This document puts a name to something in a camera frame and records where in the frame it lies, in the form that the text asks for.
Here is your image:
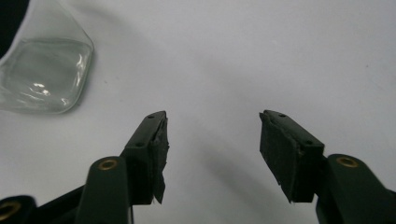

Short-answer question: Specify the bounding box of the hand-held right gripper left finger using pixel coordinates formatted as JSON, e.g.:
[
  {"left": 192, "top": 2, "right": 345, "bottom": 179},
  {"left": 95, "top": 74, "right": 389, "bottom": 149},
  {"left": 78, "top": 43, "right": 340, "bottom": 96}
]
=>
[{"left": 74, "top": 110, "right": 170, "bottom": 224}]

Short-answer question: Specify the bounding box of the clear glass container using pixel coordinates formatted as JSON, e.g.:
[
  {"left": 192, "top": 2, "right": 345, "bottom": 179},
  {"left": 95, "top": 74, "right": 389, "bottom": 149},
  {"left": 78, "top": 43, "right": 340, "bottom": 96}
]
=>
[{"left": 0, "top": 0, "right": 95, "bottom": 115}]

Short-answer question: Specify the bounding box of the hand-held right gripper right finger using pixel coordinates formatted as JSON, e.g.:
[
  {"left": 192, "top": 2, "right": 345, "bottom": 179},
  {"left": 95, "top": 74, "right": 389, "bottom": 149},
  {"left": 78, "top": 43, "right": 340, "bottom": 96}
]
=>
[{"left": 259, "top": 109, "right": 396, "bottom": 224}]

